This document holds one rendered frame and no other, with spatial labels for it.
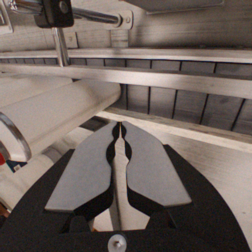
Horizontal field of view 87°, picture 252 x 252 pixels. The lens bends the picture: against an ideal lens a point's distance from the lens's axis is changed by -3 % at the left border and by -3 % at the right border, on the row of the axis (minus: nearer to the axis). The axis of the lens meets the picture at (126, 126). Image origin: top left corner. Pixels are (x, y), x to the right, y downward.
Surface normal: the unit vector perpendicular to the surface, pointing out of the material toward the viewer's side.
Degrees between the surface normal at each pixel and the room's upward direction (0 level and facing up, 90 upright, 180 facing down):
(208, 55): 0
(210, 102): 0
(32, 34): 0
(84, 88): 90
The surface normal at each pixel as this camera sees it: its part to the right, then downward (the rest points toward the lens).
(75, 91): 0.46, -0.58
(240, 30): -0.47, 0.48
